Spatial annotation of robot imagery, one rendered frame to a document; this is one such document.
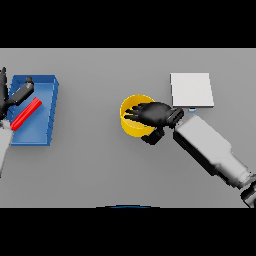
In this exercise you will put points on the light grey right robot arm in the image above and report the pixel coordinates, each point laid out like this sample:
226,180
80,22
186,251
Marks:
210,150

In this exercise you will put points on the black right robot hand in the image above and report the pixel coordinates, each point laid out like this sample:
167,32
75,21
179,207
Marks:
155,113

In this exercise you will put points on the red beaker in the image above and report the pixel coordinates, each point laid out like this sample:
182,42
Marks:
26,114

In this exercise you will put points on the blue tray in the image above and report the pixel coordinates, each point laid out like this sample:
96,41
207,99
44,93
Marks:
36,113

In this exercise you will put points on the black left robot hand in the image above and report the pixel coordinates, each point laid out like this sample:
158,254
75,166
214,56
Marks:
20,94

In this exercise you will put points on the yellow bowl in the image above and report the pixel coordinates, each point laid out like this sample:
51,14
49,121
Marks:
130,126

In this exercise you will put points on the pale square measuring scale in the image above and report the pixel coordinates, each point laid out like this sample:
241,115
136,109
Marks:
191,89

